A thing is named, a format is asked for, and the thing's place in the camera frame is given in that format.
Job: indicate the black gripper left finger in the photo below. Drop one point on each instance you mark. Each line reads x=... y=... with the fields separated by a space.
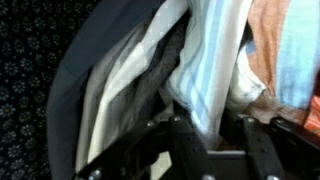
x=186 y=150

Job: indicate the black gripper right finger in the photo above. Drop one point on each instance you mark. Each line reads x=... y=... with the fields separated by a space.
x=260 y=150

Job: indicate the striped blue shirt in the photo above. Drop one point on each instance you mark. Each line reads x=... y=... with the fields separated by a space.
x=206 y=66

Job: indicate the white grey shirt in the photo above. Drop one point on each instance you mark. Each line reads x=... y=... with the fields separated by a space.
x=133 y=66

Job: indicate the plain navy shirt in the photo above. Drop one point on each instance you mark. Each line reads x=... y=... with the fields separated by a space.
x=86 y=50

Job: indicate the navy floral print shirt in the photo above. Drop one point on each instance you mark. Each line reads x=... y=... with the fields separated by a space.
x=23 y=83

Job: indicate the orange patterned garment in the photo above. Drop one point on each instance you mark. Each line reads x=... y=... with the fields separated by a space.
x=313 y=116

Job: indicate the grey knit garment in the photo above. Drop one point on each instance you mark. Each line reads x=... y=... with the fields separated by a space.
x=156 y=76

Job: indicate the light blue garment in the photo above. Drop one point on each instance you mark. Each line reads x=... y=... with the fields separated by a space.
x=296 y=60

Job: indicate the rust brown garment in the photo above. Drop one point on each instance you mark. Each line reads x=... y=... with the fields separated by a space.
x=266 y=33

